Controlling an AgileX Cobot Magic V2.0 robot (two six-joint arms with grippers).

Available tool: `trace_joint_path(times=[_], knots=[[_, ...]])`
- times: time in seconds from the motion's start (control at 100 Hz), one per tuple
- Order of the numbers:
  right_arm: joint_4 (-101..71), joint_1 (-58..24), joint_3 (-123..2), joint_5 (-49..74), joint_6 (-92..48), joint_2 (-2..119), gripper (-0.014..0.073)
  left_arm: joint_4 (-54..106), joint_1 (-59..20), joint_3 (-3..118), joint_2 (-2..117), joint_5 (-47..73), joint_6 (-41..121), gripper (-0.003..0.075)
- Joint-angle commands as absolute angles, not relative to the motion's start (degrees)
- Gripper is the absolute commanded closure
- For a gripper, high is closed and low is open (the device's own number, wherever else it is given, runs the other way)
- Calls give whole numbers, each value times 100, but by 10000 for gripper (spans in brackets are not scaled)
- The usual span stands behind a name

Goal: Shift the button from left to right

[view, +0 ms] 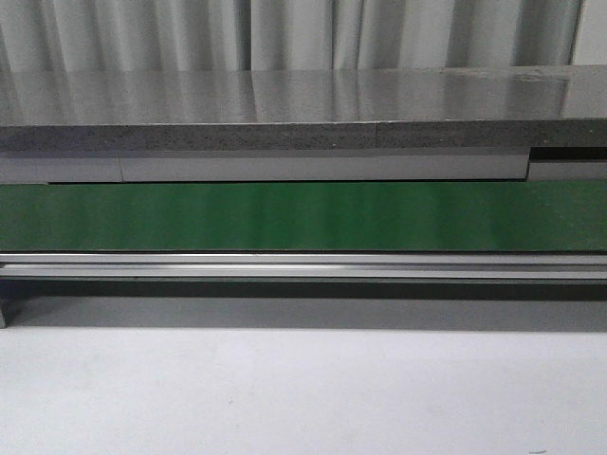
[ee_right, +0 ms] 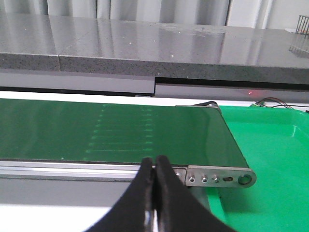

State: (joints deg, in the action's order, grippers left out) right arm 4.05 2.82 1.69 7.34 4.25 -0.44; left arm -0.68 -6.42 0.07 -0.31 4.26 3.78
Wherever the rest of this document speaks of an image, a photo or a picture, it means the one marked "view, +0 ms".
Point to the green conveyor belt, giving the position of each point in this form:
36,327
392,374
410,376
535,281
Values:
306,216

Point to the grey stone counter slab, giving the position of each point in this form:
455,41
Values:
541,106

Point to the grey pleated curtain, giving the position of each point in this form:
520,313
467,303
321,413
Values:
264,35

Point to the aluminium conveyor frame rail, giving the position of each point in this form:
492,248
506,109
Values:
307,267

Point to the grey metal back rail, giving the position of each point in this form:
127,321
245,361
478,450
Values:
442,163

